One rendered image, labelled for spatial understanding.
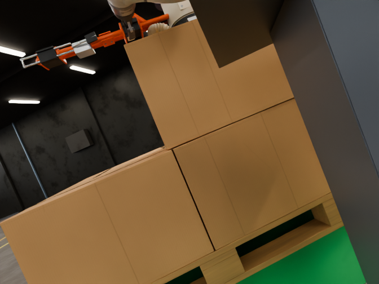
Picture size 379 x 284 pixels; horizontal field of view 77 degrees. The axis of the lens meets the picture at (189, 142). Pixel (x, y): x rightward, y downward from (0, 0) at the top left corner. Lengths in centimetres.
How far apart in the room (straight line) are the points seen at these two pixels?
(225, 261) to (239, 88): 64
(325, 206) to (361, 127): 77
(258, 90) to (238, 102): 9
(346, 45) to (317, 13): 5
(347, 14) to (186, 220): 74
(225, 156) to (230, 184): 11
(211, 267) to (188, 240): 13
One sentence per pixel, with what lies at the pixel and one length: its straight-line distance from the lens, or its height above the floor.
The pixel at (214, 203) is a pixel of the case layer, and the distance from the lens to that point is 89.
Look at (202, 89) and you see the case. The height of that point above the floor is 70.
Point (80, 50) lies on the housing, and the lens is 112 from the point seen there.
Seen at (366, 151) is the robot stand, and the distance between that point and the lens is 35.
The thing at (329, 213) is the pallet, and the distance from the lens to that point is 111.
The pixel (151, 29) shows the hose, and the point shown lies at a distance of 104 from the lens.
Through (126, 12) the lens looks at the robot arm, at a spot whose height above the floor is 103.
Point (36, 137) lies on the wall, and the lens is 1277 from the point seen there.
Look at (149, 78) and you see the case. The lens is 88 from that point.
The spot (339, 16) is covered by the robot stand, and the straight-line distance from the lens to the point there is 34.
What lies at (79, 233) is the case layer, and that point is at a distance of 92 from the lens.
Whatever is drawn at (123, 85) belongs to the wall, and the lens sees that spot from 1021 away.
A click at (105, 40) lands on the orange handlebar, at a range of 112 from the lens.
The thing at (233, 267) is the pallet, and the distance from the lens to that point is 99.
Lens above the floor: 59
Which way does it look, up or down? 3 degrees down
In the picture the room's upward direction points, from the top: 23 degrees counter-clockwise
